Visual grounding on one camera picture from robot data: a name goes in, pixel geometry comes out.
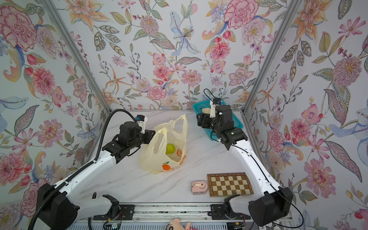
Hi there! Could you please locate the yellow pear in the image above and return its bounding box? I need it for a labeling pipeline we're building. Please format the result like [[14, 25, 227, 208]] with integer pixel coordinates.
[[202, 108, 211, 114]]

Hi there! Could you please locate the yellow translucent plastic bag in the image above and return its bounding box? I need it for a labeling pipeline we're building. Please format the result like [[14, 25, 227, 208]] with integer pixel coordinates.
[[139, 115, 188, 174]]

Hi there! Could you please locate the green pear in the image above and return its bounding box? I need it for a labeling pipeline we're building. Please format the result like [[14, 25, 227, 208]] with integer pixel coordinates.
[[165, 143, 176, 154]]

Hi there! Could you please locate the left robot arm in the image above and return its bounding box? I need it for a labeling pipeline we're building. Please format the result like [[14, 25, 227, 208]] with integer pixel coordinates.
[[28, 122, 156, 230]]

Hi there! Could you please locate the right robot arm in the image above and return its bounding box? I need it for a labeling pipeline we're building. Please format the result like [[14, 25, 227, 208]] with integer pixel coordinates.
[[196, 105, 293, 227]]

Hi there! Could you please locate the wooden checkerboard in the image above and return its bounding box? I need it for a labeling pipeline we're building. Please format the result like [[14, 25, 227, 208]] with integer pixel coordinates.
[[207, 172, 254, 197]]

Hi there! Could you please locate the green circuit board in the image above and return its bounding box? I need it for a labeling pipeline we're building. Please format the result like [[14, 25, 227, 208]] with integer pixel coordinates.
[[103, 222, 121, 230]]

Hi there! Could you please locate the pink plush toy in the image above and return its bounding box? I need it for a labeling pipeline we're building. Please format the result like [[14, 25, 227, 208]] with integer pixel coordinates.
[[165, 218, 196, 230]]

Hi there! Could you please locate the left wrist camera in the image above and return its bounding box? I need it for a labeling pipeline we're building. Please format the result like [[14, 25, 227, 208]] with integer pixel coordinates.
[[136, 115, 148, 134]]

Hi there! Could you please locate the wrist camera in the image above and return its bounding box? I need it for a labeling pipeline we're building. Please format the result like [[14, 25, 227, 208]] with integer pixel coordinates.
[[136, 115, 148, 134], [210, 98, 222, 118]]

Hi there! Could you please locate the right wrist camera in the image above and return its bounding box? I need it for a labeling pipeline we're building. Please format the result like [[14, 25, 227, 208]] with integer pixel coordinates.
[[210, 98, 222, 118]]

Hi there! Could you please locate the pink toy camera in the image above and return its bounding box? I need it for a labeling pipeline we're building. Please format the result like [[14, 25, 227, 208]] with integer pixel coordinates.
[[191, 181, 208, 195]]

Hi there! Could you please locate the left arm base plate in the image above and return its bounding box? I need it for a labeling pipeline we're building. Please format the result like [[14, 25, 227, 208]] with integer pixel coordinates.
[[93, 205, 135, 221]]

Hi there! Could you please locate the aluminium mounting rail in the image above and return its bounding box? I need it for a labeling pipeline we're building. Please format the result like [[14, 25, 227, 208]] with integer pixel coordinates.
[[45, 202, 292, 223]]

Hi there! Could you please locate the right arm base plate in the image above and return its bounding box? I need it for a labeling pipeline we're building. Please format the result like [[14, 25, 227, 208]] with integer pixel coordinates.
[[208, 203, 251, 220]]

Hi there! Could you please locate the left black corrugated cable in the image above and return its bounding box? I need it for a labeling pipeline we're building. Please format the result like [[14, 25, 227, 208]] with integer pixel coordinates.
[[27, 108, 137, 230]]

